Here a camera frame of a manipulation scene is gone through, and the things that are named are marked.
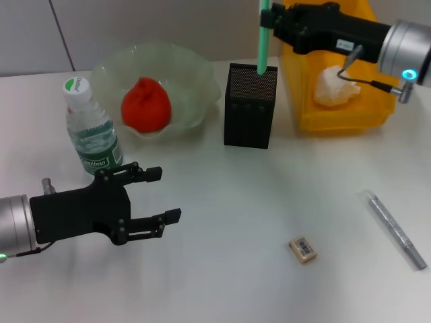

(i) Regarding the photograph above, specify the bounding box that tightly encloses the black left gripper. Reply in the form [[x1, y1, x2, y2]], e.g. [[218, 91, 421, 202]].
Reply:
[[29, 161, 183, 247]]

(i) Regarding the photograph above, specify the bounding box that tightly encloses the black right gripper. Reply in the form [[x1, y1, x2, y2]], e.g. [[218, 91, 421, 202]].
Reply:
[[260, 2, 392, 64]]

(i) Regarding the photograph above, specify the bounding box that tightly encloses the red soft ball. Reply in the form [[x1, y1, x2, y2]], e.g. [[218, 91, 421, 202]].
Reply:
[[121, 76, 173, 135]]

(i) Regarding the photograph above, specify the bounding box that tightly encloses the clear green-label water bottle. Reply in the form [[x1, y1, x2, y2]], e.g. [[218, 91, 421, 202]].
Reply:
[[61, 76, 125, 178]]

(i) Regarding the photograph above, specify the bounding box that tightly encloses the white paper ball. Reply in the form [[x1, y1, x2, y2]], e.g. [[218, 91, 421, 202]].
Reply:
[[313, 65, 362, 108]]

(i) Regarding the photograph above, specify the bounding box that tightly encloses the beige barcode eraser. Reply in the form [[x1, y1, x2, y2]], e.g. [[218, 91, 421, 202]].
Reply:
[[288, 236, 319, 264]]

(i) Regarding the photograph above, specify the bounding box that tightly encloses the grey marker pen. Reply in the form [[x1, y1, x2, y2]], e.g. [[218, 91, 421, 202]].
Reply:
[[358, 189, 430, 271]]

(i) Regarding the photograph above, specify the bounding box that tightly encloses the black mesh pen holder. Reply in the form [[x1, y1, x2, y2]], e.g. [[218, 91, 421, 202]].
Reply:
[[223, 62, 279, 150]]

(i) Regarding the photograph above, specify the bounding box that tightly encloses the green glass fruit bowl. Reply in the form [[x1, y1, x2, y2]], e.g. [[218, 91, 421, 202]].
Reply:
[[88, 41, 224, 146]]

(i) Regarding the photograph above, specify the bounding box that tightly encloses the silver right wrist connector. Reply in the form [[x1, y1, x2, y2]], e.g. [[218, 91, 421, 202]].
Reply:
[[345, 44, 365, 64]]

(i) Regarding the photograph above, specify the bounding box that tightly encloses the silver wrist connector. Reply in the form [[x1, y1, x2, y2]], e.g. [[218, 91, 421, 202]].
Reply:
[[40, 178, 57, 196], [345, 44, 365, 64]]

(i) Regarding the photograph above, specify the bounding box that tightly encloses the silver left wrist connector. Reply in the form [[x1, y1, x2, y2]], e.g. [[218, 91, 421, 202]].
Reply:
[[40, 178, 57, 196]]

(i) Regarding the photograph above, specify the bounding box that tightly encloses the yellow plastic bin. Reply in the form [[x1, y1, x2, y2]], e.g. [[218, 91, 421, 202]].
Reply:
[[281, 0, 397, 137]]

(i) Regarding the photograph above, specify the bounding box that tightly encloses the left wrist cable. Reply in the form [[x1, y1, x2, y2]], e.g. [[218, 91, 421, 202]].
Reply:
[[14, 242, 55, 259]]

